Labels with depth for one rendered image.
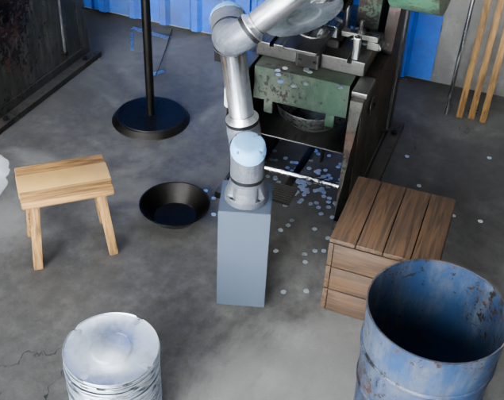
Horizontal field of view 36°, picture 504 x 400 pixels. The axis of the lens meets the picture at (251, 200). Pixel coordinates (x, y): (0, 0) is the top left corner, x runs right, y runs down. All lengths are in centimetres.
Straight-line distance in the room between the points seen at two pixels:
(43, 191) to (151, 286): 54
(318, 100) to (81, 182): 97
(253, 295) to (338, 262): 35
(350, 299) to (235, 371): 50
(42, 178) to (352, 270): 121
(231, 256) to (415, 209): 70
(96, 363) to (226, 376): 51
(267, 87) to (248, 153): 64
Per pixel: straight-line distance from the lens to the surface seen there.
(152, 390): 244
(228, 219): 262
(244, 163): 251
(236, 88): 253
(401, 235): 274
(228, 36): 232
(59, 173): 302
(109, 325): 247
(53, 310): 294
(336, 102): 302
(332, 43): 310
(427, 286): 254
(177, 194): 336
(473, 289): 250
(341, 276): 278
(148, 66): 375
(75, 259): 312
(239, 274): 279
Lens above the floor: 209
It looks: 38 degrees down
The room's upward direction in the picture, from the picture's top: 3 degrees clockwise
